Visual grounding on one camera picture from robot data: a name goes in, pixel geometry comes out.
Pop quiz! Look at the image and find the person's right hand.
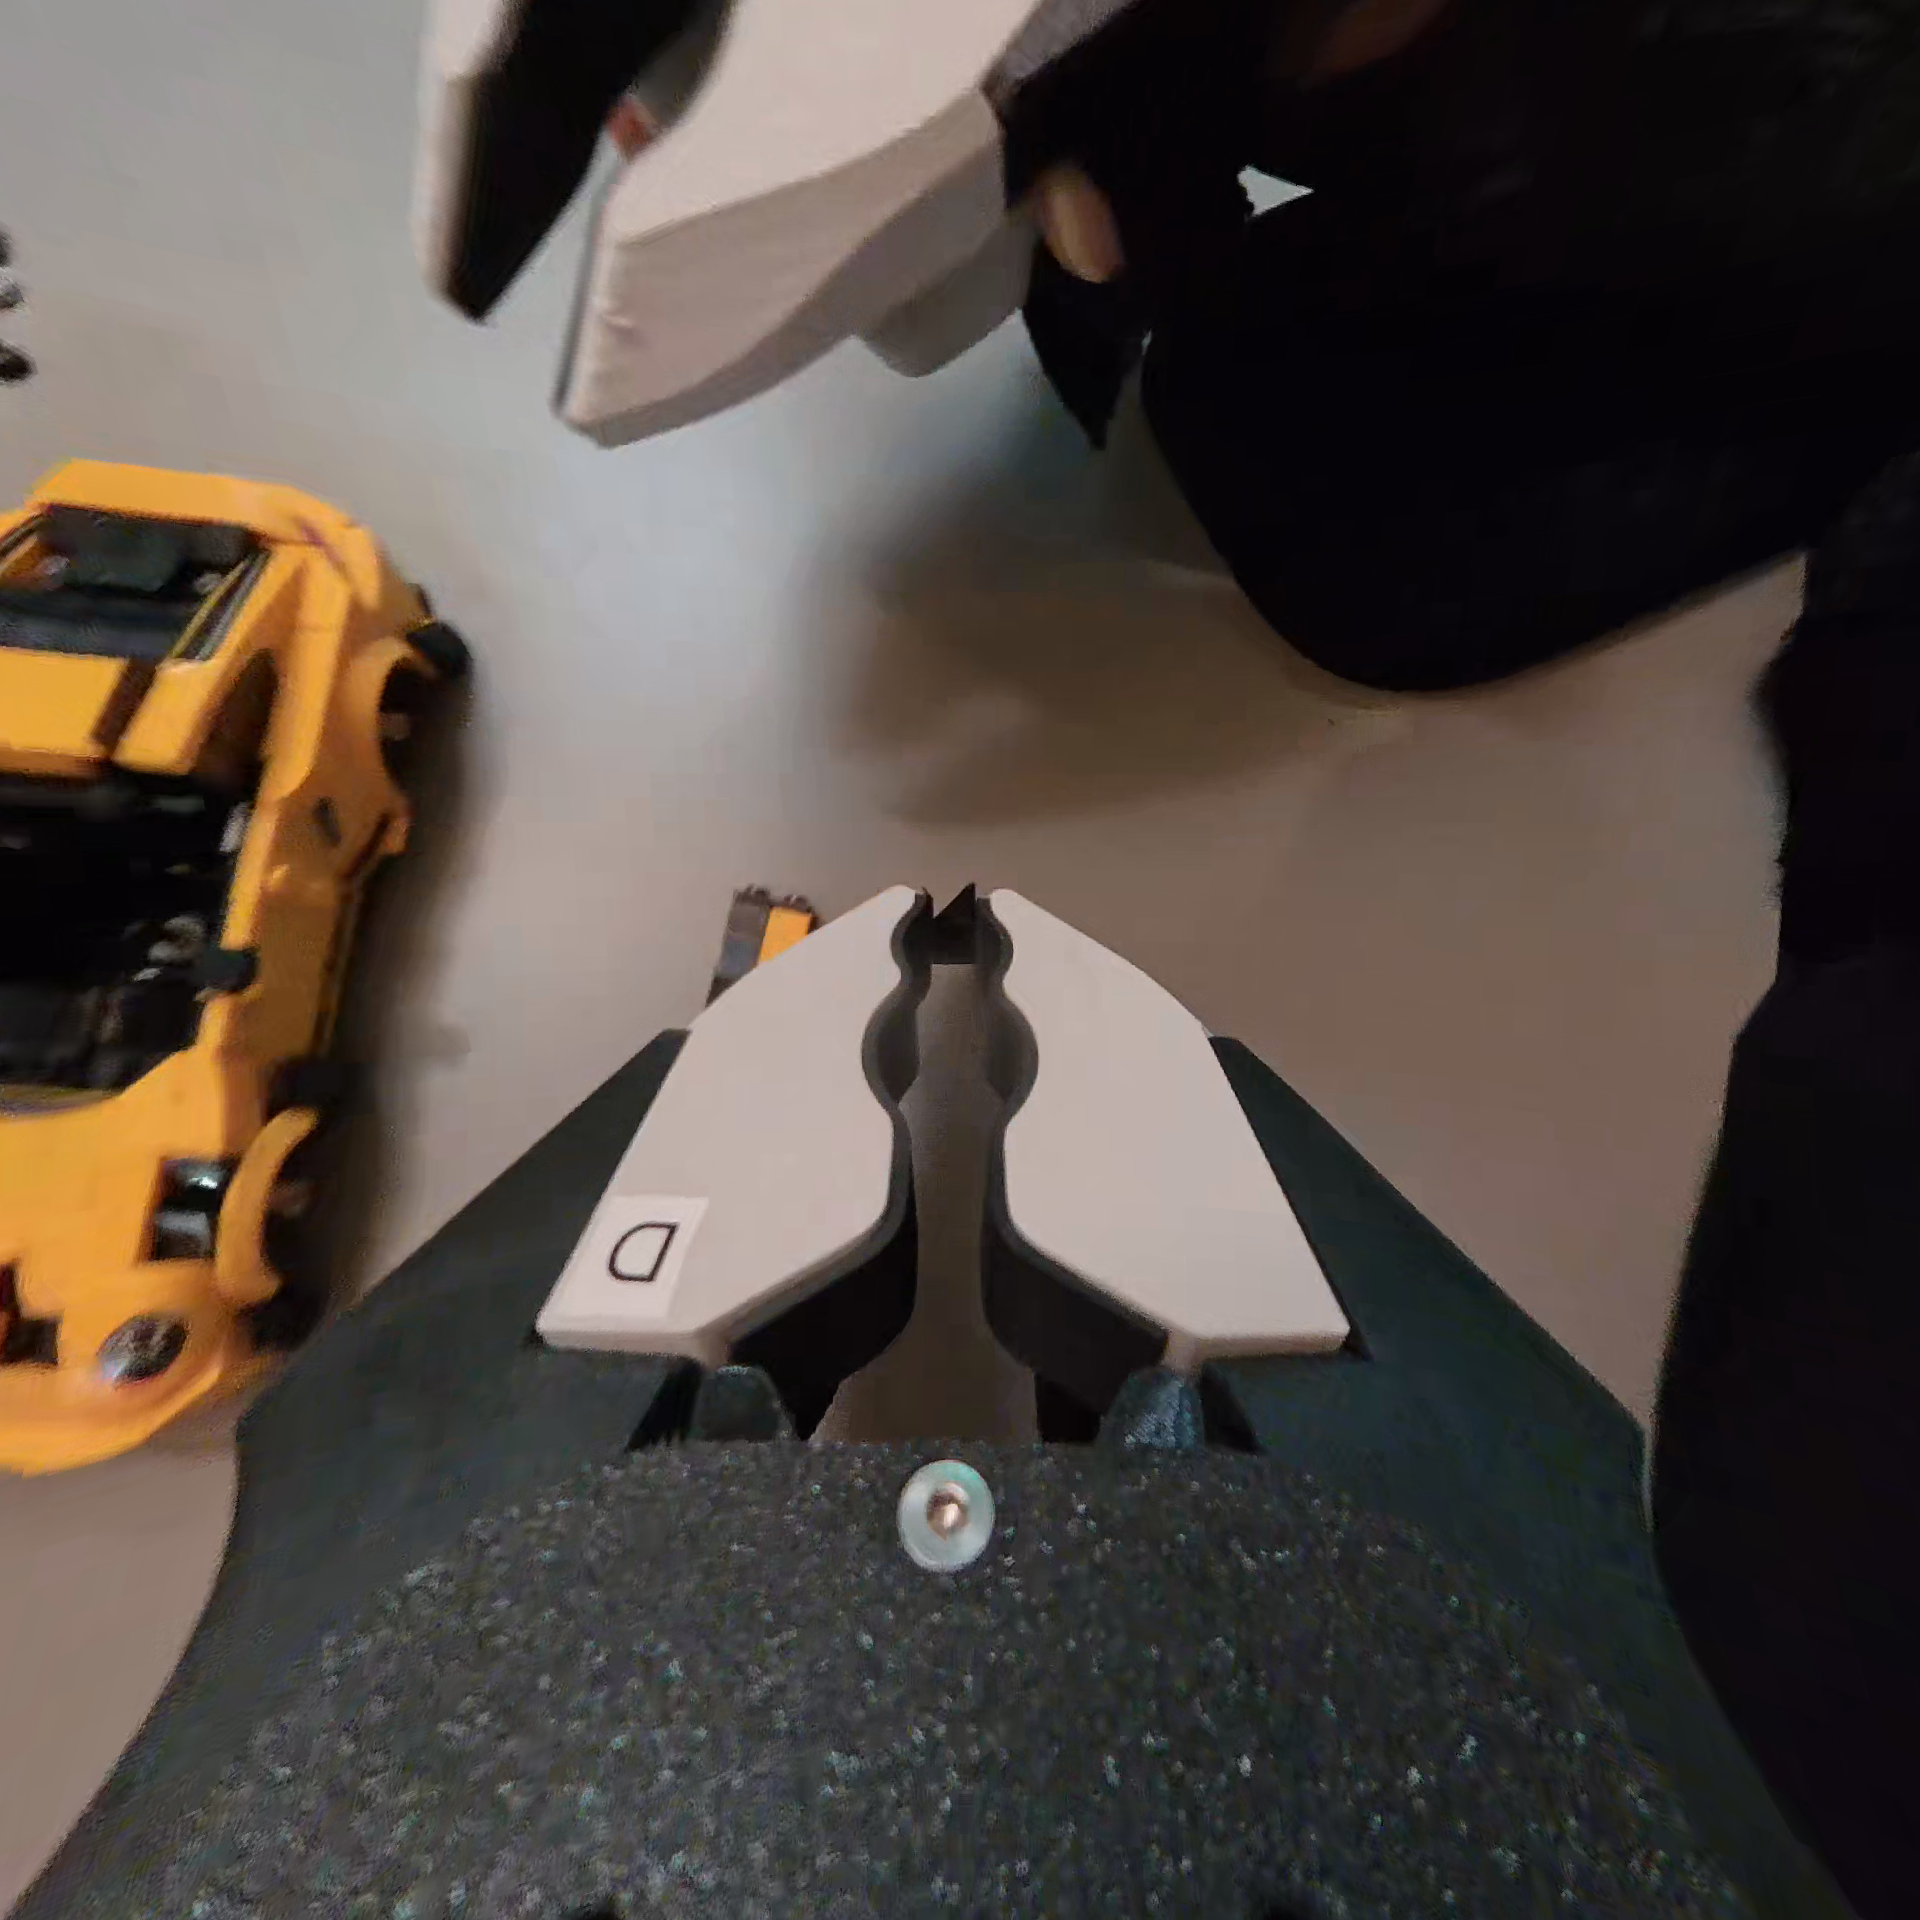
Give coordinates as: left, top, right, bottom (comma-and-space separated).
1043, 162, 1128, 282

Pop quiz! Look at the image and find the yellow lego car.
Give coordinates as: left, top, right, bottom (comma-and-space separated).
0, 458, 473, 1479

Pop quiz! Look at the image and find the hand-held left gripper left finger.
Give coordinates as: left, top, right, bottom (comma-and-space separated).
538, 885, 929, 1434

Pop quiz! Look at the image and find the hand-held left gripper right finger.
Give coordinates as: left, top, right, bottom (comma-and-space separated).
983, 886, 1354, 1420

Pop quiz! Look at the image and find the black and yellow lego strip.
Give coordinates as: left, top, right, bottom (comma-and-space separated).
704, 885, 820, 1011

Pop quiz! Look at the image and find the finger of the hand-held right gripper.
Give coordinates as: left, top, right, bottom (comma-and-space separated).
412, 0, 724, 325
552, 0, 1056, 449

